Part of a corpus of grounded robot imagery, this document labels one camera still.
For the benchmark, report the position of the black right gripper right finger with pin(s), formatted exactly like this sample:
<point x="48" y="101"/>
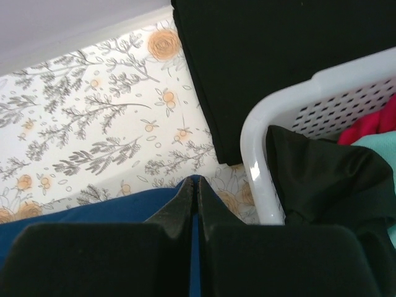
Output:
<point x="237" y="259"/>

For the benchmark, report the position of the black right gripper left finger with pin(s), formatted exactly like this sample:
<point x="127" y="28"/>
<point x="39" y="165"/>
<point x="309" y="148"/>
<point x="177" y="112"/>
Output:
<point x="102" y="260"/>

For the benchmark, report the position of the dark blue t shirt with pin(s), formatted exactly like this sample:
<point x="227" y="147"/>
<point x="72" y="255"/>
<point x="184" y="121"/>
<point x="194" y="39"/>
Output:
<point x="92" y="207"/>

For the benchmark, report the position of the black t shirt in basket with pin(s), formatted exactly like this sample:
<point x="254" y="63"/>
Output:
<point x="319" y="182"/>

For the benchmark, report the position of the floral table mat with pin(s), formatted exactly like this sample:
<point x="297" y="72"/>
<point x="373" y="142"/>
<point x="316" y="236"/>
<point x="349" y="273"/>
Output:
<point x="106" y="121"/>

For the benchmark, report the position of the white plastic basket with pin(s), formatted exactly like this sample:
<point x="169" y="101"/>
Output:
<point x="319" y="108"/>

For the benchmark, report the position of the teal t shirt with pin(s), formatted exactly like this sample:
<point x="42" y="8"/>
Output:
<point x="383" y="145"/>

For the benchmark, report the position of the magenta t shirt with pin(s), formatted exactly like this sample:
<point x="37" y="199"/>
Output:
<point x="379" y="122"/>

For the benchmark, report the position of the black folded t shirt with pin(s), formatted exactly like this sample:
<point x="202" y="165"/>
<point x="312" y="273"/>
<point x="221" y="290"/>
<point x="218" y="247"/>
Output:
<point x="238" y="52"/>

